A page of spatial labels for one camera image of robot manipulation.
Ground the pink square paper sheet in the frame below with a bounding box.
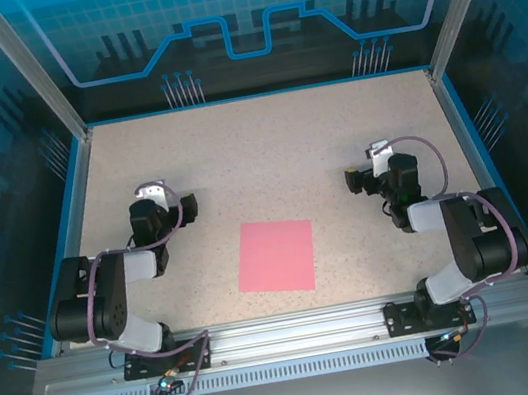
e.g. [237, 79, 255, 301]
[227, 211, 323, 304]

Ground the blue table edge strip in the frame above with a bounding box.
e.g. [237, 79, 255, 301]
[439, 62, 528, 288]
[5, 135, 118, 360]

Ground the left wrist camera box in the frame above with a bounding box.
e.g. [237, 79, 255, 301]
[132, 179, 170, 215]

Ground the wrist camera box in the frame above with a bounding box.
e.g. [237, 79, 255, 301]
[366, 138, 399, 178]
[132, 179, 170, 215]

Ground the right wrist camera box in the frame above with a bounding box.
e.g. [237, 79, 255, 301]
[366, 138, 399, 178]

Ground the aluminium side rail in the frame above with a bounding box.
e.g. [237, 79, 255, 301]
[13, 127, 129, 359]
[423, 56, 528, 290]

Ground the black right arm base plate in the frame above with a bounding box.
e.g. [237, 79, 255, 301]
[381, 289, 478, 339]

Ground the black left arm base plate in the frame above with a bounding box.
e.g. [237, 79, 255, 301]
[119, 334, 215, 383]

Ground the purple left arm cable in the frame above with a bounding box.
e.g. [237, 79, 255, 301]
[64, 173, 222, 395]

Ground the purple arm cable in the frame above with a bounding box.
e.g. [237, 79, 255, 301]
[64, 173, 222, 395]
[369, 119, 528, 373]

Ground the aluminium mounting rail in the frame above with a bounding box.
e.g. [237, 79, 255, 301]
[30, 270, 528, 395]

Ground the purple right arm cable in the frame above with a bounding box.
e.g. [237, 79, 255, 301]
[369, 119, 528, 373]

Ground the cable connector with green light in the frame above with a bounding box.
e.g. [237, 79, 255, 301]
[436, 323, 473, 348]
[151, 367, 185, 395]

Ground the slotted grey cable duct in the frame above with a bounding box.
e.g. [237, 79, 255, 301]
[80, 335, 439, 395]

